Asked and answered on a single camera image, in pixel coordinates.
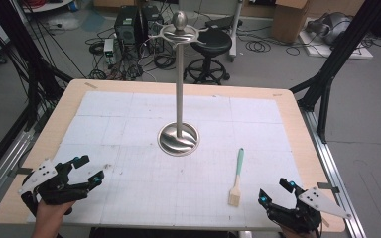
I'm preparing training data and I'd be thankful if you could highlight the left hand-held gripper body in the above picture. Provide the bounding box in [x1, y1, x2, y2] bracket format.
[17, 158, 89, 216]

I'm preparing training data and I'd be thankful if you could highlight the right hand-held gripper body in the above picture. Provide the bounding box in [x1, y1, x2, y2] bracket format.
[266, 186, 353, 234]

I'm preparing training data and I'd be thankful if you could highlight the teal handled pastry brush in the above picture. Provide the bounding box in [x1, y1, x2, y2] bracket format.
[227, 147, 245, 208]

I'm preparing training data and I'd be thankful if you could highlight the metal utensil stand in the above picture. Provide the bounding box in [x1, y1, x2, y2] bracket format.
[147, 10, 209, 158]

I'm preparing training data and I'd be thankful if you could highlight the person's right hand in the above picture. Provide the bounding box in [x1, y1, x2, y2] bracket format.
[279, 227, 318, 238]

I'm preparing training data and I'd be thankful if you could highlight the person's left hand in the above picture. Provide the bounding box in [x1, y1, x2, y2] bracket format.
[31, 199, 76, 238]

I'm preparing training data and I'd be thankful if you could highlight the black tape strip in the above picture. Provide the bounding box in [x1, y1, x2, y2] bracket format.
[7, 166, 35, 177]
[317, 180, 341, 194]

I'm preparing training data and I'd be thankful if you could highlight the white grid mat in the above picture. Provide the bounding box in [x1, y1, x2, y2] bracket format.
[26, 90, 316, 232]

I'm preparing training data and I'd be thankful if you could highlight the person's dark clothing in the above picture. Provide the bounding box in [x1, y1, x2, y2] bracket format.
[88, 226, 240, 238]

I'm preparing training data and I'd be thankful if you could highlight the small white green box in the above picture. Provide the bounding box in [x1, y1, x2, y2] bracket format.
[102, 38, 115, 65]

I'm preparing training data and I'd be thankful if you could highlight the black computer tower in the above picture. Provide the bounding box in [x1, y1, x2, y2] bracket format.
[140, 4, 165, 55]
[113, 5, 144, 52]

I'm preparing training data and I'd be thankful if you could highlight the white flat board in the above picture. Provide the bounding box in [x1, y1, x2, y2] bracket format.
[297, 32, 375, 60]

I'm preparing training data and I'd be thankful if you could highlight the white round table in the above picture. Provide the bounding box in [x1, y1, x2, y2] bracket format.
[21, 0, 74, 15]

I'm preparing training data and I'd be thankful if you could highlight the white stand pole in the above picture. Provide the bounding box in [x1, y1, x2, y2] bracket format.
[227, 0, 246, 62]

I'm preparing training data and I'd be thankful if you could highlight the grey rounded device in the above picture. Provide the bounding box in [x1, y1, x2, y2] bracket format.
[305, 11, 353, 46]

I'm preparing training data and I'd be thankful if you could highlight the black round stool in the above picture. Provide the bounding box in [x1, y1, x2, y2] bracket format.
[183, 27, 233, 86]

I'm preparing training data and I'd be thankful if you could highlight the cardboard box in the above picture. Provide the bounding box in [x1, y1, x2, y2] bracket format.
[270, 0, 313, 45]

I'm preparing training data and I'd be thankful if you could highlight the black flat device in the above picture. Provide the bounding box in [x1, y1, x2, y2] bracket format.
[204, 14, 243, 30]

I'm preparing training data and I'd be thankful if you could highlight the aluminium rail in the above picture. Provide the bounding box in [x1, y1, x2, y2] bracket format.
[0, 128, 36, 216]
[299, 106, 367, 238]

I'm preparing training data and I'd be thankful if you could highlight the tangle of black cables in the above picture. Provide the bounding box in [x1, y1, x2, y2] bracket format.
[84, 25, 177, 82]

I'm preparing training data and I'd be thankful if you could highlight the black metal frame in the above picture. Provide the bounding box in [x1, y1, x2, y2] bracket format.
[0, 0, 74, 131]
[289, 0, 381, 144]

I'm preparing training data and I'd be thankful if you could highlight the black cable coil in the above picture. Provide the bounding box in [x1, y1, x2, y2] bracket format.
[284, 46, 302, 57]
[245, 39, 273, 54]

